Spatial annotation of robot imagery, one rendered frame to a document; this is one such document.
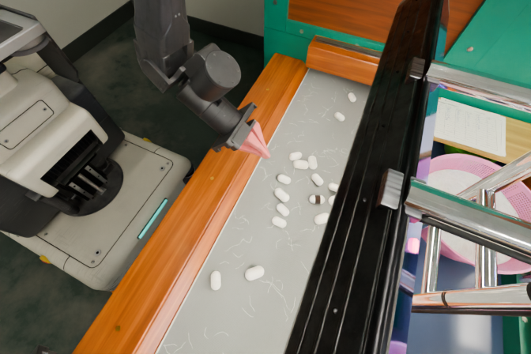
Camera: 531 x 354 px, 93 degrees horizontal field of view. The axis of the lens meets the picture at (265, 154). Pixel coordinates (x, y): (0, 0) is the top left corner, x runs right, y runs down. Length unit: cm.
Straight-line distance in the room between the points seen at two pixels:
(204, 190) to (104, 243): 69
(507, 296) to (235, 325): 40
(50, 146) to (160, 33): 47
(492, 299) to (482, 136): 51
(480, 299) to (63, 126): 84
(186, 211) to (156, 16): 37
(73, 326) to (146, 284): 98
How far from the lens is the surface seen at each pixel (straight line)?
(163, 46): 41
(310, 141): 67
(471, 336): 74
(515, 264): 75
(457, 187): 76
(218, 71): 38
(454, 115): 83
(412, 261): 24
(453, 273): 74
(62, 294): 158
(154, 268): 57
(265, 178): 61
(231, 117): 45
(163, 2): 38
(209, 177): 60
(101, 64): 241
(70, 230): 130
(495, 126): 87
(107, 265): 118
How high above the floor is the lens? 129
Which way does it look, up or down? 59 degrees down
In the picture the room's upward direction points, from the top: straight up
